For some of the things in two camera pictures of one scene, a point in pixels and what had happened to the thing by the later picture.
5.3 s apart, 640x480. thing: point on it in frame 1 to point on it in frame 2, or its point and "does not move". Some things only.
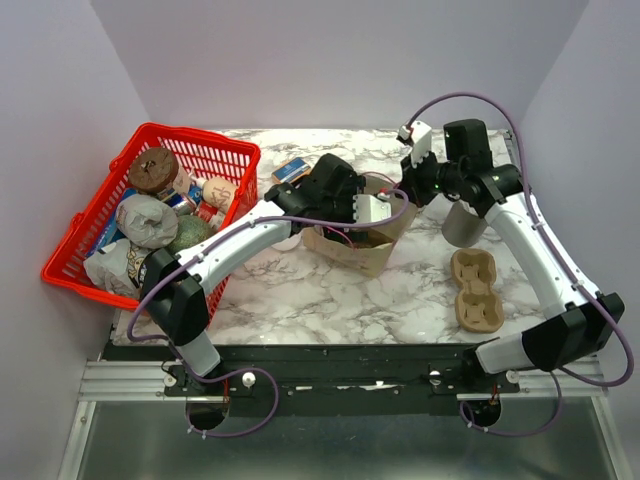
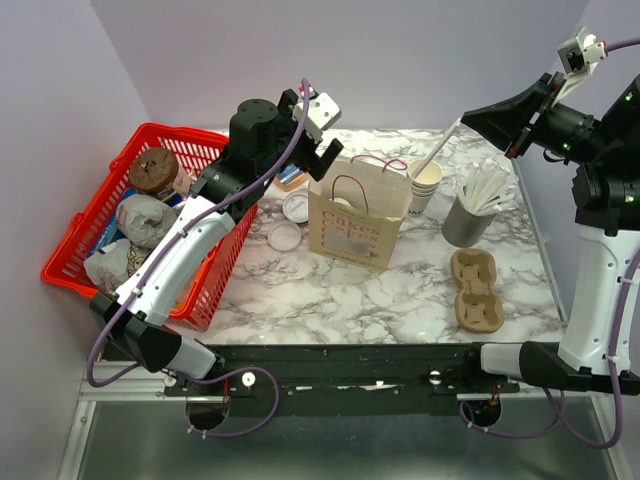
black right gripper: x=411 y=187 to x=509 y=119
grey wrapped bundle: x=146 y=221 does not move
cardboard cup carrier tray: x=479 y=306 does not move
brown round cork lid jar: x=152 y=171 does not move
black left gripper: x=350 y=188 to x=312 y=162
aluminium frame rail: x=131 y=381 does not move
